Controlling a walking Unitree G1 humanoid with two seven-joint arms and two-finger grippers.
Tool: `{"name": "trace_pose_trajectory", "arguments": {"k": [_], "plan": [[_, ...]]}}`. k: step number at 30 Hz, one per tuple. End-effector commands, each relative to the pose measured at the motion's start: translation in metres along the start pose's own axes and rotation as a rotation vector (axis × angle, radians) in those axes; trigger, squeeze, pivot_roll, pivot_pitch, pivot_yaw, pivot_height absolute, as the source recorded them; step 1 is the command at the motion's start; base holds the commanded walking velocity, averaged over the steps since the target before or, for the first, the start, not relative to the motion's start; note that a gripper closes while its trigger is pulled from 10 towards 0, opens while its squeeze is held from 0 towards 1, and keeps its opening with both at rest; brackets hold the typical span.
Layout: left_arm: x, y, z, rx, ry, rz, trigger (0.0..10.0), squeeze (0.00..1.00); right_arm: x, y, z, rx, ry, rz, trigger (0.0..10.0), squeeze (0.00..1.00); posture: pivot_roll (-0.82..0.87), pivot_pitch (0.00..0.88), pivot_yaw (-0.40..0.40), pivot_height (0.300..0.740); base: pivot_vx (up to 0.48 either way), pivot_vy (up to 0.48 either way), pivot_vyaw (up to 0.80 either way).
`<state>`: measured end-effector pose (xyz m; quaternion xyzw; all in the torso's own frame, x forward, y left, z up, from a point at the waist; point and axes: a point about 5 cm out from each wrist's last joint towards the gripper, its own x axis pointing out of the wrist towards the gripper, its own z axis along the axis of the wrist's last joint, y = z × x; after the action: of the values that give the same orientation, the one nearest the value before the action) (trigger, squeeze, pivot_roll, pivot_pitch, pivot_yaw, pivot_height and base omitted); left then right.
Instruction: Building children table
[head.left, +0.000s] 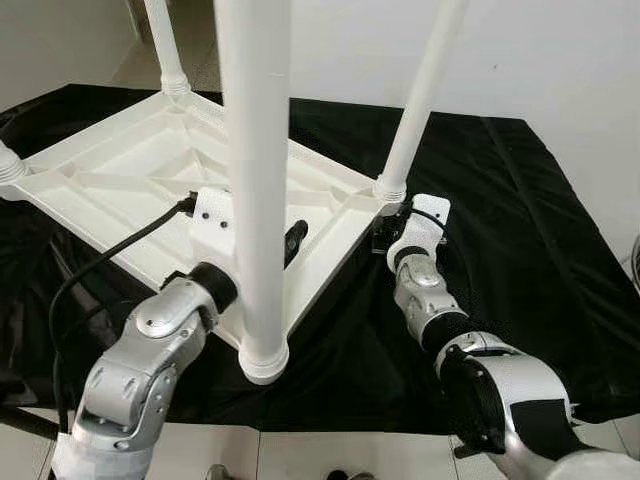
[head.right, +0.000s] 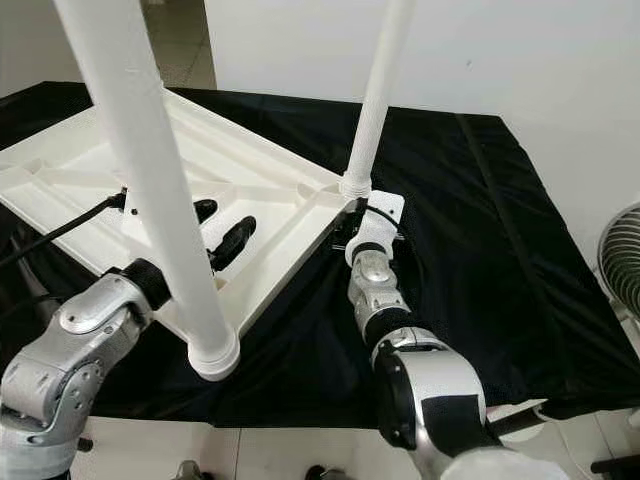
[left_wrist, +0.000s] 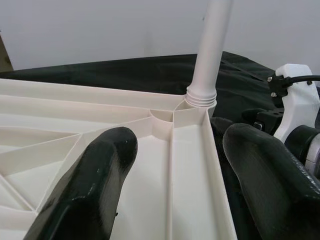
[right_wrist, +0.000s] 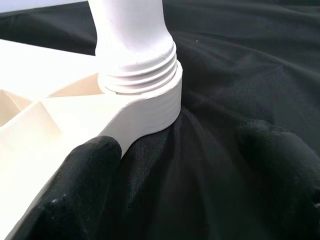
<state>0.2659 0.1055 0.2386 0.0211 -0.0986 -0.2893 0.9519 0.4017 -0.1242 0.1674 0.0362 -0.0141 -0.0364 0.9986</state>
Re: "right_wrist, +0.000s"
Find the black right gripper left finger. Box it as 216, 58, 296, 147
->
18, 136, 123, 240

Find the white plastic table leg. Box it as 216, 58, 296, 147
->
94, 0, 178, 95

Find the white plastic table top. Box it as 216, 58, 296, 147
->
0, 38, 184, 226

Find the black tablecloth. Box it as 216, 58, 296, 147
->
0, 0, 320, 240

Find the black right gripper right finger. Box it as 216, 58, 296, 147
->
235, 119, 320, 240

